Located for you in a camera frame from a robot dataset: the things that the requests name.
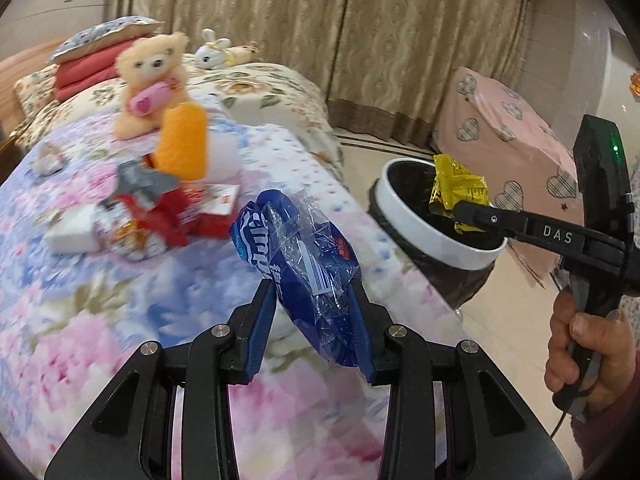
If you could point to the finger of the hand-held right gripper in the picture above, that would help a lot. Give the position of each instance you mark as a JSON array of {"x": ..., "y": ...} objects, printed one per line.
[{"x": 515, "y": 225}]

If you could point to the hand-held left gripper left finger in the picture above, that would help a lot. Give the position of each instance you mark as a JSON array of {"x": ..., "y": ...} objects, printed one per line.
[{"x": 260, "y": 332}]

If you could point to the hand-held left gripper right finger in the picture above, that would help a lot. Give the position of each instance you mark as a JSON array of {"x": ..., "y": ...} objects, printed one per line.
[{"x": 362, "y": 332}]

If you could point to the gold foil wrapper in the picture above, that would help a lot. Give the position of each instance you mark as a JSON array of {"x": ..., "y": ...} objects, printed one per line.
[{"x": 457, "y": 187}]

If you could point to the blue plastic wrapper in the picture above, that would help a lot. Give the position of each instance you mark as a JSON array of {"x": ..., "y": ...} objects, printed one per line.
[{"x": 300, "y": 270}]

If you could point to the white-rimmed trash bin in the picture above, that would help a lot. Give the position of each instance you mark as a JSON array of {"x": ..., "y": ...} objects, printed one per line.
[{"x": 450, "y": 280}]

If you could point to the white round trash bin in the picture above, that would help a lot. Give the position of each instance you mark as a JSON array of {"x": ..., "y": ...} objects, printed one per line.
[{"x": 425, "y": 225}]

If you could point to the red and white carton box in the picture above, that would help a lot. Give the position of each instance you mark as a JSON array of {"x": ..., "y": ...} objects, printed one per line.
[{"x": 220, "y": 200}]

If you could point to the orange fuzzy sponge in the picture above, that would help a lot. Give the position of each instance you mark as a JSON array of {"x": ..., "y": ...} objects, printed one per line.
[{"x": 182, "y": 140}]

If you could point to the white tissue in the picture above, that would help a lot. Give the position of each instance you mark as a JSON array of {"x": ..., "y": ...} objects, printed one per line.
[{"x": 47, "y": 160}]

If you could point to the person's right forearm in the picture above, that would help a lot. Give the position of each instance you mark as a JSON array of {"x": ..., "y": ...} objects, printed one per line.
[{"x": 605, "y": 440}]

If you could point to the person's right hand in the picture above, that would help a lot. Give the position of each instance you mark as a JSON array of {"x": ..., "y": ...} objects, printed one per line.
[{"x": 617, "y": 360}]

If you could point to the pink heart-print cloth cover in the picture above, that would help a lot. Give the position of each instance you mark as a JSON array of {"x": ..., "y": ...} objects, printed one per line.
[{"x": 500, "y": 110}]

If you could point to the orange yellow item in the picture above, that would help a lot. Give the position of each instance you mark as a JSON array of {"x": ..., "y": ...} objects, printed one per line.
[{"x": 635, "y": 85}]

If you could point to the pink blue floral blanket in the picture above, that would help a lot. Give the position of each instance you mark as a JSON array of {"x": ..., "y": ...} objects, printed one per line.
[{"x": 125, "y": 310}]

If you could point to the printed foil snack wrapper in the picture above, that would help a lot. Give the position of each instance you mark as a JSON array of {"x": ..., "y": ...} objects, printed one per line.
[{"x": 125, "y": 240}]

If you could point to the grey crumpled wrapper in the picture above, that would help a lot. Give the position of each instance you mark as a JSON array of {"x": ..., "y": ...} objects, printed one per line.
[{"x": 145, "y": 182}]

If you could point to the beige patterned curtain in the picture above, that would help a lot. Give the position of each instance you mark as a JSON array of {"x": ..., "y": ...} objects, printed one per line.
[
  {"x": 225, "y": 5},
  {"x": 435, "y": 35}
]

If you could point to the beige floral bedsheet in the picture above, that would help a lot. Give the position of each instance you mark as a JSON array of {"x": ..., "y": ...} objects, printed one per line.
[{"x": 270, "y": 90}]

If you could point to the tan plush toy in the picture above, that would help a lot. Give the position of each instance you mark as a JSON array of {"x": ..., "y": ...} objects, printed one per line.
[{"x": 242, "y": 52}]

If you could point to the white rabbit plush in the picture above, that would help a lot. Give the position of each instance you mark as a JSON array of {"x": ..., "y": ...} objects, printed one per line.
[{"x": 212, "y": 55}]

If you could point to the beige teddy bear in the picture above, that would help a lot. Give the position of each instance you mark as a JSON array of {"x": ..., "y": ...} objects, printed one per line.
[{"x": 150, "y": 60}]

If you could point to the red folded blanket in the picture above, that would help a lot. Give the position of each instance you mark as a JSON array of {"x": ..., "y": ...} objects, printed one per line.
[{"x": 80, "y": 72}]

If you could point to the beige floral pillow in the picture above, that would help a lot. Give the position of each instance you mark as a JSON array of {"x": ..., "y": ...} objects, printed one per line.
[{"x": 35, "y": 87}]

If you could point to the blue floral pillow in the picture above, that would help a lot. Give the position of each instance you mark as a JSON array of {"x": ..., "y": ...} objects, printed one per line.
[{"x": 100, "y": 35}]

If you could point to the wooden headboard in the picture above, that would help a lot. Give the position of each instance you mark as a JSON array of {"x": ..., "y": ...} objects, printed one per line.
[{"x": 20, "y": 60}]

